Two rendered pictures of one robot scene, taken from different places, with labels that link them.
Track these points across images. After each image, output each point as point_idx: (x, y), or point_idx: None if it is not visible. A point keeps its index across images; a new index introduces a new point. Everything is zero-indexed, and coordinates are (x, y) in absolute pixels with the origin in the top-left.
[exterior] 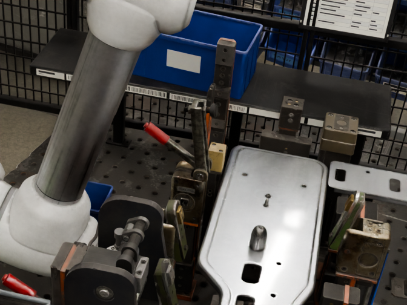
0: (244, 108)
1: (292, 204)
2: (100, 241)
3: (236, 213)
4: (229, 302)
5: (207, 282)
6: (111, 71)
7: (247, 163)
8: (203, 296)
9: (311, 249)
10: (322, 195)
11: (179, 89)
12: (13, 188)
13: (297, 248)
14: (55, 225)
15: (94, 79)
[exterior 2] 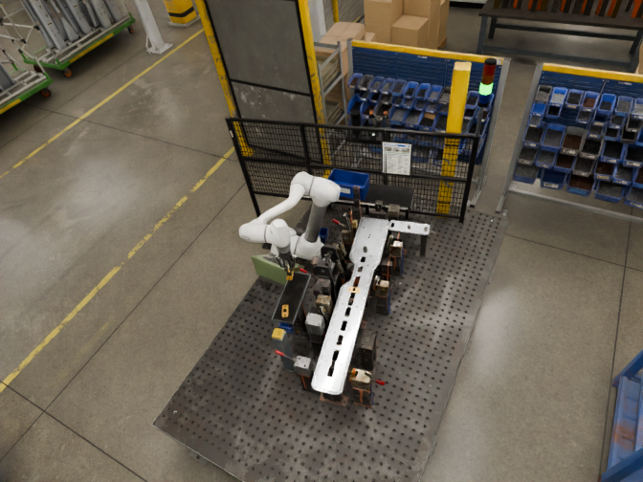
0: (365, 203)
1: (376, 236)
2: (321, 255)
3: (360, 241)
4: (356, 268)
5: None
6: (320, 211)
7: (365, 223)
8: None
9: (380, 251)
10: (386, 232)
11: (344, 198)
12: (299, 237)
13: (376, 251)
14: (311, 248)
15: (316, 213)
